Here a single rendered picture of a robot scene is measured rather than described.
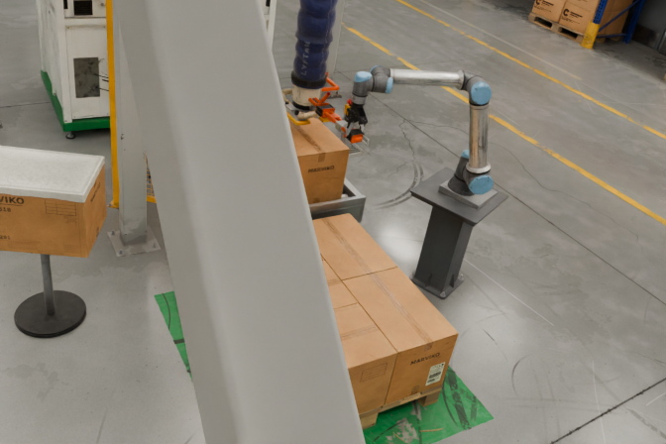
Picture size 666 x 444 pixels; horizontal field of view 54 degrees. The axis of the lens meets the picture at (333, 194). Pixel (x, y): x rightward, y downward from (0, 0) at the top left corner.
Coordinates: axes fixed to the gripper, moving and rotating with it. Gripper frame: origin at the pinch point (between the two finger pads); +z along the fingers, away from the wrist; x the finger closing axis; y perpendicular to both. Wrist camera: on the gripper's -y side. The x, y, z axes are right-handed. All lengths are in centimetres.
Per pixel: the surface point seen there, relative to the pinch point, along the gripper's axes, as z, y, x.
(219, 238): -151, -263, 189
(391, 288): 68, -61, -2
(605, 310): 122, -83, -187
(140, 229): 109, 91, 101
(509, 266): 122, -18, -153
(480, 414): 122, -122, -37
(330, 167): 40.0, 29.0, -6.2
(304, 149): 27.8, 36.1, 10.8
